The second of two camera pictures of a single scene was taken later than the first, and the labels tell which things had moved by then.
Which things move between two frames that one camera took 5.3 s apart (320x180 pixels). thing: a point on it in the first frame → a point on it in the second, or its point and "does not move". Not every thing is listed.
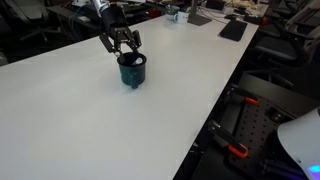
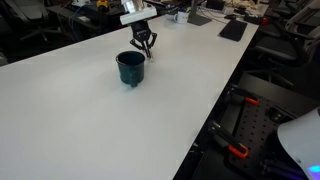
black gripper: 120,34 → 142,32
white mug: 181,17 does not move
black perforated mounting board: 257,130 does not move
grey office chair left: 32,14 does not move
